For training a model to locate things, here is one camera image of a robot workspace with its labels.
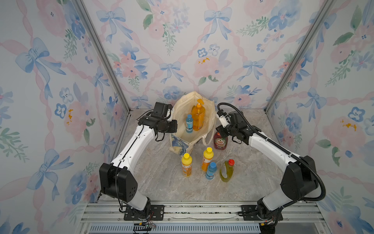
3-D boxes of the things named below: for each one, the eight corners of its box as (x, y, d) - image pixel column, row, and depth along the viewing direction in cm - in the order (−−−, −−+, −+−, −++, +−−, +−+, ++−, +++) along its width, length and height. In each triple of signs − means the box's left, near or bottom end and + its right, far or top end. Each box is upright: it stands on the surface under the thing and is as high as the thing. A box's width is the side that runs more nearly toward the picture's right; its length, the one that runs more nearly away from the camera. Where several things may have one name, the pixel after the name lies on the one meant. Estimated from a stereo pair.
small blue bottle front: (205, 180, 87) (208, 169, 74) (205, 172, 89) (208, 161, 77) (213, 180, 87) (217, 169, 74) (212, 172, 89) (216, 161, 77)
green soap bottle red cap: (220, 183, 86) (227, 170, 70) (219, 173, 89) (225, 159, 74) (227, 183, 86) (236, 170, 70) (226, 173, 89) (234, 159, 74)
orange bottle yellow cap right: (201, 172, 90) (204, 154, 71) (201, 165, 92) (204, 146, 74) (209, 172, 90) (214, 154, 71) (208, 165, 92) (213, 146, 74)
